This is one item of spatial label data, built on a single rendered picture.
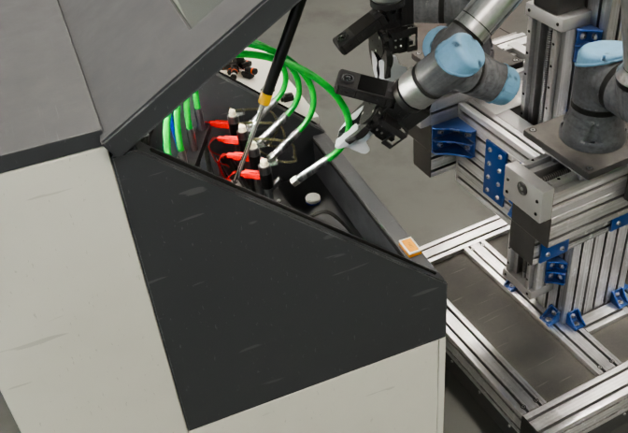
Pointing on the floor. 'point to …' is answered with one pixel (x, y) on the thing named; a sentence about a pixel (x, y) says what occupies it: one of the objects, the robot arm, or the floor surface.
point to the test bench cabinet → (357, 400)
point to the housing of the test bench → (67, 242)
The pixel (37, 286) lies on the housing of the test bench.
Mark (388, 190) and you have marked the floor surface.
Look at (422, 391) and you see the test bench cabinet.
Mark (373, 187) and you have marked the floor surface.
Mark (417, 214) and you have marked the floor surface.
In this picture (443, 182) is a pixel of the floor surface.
